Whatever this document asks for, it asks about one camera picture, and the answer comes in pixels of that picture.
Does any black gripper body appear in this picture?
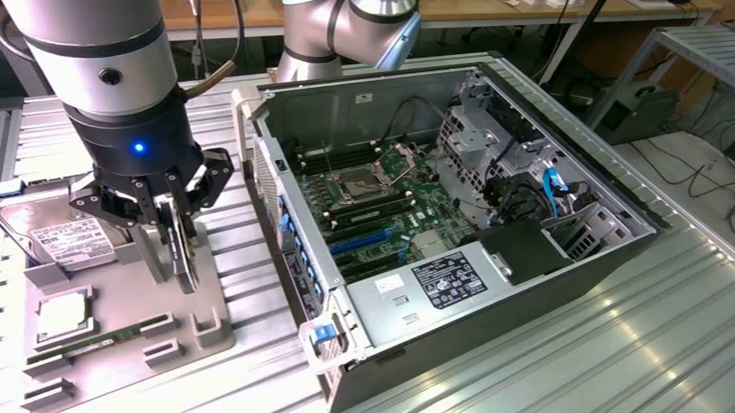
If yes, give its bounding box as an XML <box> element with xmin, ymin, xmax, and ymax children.
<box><xmin>61</xmin><ymin>88</ymin><xmax>206</xmax><ymax>182</ymax></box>

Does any low-profile graphics card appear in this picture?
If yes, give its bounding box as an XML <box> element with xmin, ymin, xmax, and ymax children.
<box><xmin>157</xmin><ymin>188</ymin><xmax>202</xmax><ymax>296</ymax></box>

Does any silver hard disk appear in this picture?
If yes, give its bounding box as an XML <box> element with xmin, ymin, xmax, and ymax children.
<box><xmin>0</xmin><ymin>201</ymin><xmax>130</xmax><ymax>273</ymax></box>

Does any locking lever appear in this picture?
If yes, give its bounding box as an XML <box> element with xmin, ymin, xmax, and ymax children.
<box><xmin>320</xmin><ymin>139</ymin><xmax>340</xmax><ymax>180</ymax></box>

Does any CPU socket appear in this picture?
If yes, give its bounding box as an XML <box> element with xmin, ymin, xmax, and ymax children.
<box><xmin>334</xmin><ymin>170</ymin><xmax>380</xmax><ymax>203</ymax></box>

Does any grey parts rack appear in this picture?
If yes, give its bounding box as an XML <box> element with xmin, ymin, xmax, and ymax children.
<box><xmin>16</xmin><ymin>201</ymin><xmax>236</xmax><ymax>410</ymax></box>

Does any CPU chip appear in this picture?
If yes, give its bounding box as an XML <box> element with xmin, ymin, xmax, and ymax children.
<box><xmin>37</xmin><ymin>294</ymin><xmax>90</xmax><ymax>340</ymax></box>

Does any blue expansion slot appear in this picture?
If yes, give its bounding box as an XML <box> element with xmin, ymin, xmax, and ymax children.
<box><xmin>329</xmin><ymin>230</ymin><xmax>392</xmax><ymax>256</ymax></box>

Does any metal socket cover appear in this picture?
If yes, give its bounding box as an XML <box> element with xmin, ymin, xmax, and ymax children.
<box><xmin>372</xmin><ymin>144</ymin><xmax>420</xmax><ymax>184</ymax></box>

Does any green RAM stick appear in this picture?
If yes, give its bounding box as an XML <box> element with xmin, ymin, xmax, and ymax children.
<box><xmin>26</xmin><ymin>316</ymin><xmax>168</xmax><ymax>363</ymax></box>

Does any green motherboard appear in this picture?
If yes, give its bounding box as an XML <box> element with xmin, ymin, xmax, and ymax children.
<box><xmin>289</xmin><ymin>137</ymin><xmax>477</xmax><ymax>283</ymax></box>

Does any silver chipset heatsink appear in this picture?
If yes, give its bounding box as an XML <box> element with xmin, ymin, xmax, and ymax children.
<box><xmin>410</xmin><ymin>231</ymin><xmax>454</xmax><ymax>256</ymax></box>

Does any grey power supply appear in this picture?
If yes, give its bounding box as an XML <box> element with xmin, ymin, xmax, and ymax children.
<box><xmin>342</xmin><ymin>239</ymin><xmax>516</xmax><ymax>350</ymax></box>

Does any perforated silver drive cage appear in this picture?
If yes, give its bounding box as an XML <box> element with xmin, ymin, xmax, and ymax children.
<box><xmin>433</xmin><ymin>102</ymin><xmax>517</xmax><ymax>204</ymax></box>

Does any black plastic shroud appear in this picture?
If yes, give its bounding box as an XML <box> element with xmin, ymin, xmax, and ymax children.
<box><xmin>477</xmin><ymin>219</ymin><xmax>574</xmax><ymax>288</ymax></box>

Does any wooden desk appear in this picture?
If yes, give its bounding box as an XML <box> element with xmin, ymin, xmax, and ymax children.
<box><xmin>160</xmin><ymin>0</ymin><xmax>723</xmax><ymax>44</ymax></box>

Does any silver disk bay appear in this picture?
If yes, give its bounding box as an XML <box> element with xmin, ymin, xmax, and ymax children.
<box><xmin>541</xmin><ymin>201</ymin><xmax>633</xmax><ymax>262</ymax></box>

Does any open PC case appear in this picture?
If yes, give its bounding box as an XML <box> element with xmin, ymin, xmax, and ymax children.
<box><xmin>228</xmin><ymin>62</ymin><xmax>673</xmax><ymax>413</ymax></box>

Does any black floor device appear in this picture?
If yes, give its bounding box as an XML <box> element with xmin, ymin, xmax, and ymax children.
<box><xmin>596</xmin><ymin>84</ymin><xmax>680</xmax><ymax>146</ymax></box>

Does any metal slat shelf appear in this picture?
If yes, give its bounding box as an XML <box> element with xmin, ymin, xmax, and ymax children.
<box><xmin>584</xmin><ymin>24</ymin><xmax>735</xmax><ymax>130</ymax></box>

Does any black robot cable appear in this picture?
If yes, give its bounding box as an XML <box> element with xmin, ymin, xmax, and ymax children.
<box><xmin>182</xmin><ymin>0</ymin><xmax>244</xmax><ymax>100</ymax></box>

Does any thin cable with connector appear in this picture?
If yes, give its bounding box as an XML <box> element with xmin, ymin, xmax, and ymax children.
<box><xmin>190</xmin><ymin>0</ymin><xmax>206</xmax><ymax>82</ymax></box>

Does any black wire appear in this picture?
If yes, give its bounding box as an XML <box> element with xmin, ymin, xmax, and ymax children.
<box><xmin>386</xmin><ymin>97</ymin><xmax>444</xmax><ymax>143</ymax></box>

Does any blue SATA wire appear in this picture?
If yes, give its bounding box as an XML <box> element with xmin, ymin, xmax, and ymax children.
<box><xmin>541</xmin><ymin>167</ymin><xmax>568</xmax><ymax>221</ymax></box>

